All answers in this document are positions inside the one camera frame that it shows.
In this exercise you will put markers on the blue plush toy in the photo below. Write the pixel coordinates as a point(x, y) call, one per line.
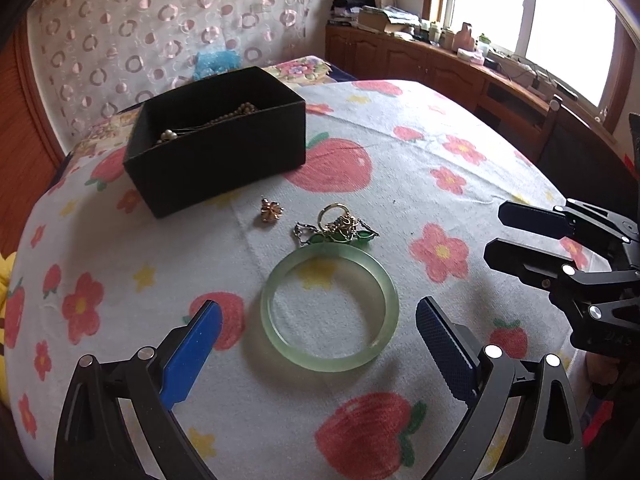
point(214, 63)

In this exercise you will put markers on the sheer pink circle curtain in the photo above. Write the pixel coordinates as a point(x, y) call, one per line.
point(94, 58)

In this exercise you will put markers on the window with wooden frame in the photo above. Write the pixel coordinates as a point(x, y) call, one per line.
point(582, 46)

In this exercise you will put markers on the tangled jewelry pile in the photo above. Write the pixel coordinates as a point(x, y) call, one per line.
point(335, 224)

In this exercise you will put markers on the yellow plush toy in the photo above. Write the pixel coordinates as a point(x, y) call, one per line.
point(6, 267)

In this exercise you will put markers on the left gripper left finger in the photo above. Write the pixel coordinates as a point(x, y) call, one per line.
point(188, 349)

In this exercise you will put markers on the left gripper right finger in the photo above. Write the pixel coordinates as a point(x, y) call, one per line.
point(455, 359)

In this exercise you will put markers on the green jade bangle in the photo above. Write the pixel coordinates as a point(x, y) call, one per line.
point(329, 308)

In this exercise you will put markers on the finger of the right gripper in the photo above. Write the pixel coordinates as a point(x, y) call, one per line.
point(533, 267)
point(548, 223)

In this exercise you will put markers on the black jewelry box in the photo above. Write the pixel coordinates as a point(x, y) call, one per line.
point(174, 169)

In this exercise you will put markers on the brown wooden side cabinet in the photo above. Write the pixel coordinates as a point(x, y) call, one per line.
point(520, 116)

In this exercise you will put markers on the clutter on cabinet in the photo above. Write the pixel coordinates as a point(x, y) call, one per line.
point(477, 51)

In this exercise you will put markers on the gold flower brooch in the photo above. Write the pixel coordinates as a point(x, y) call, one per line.
point(270, 211)

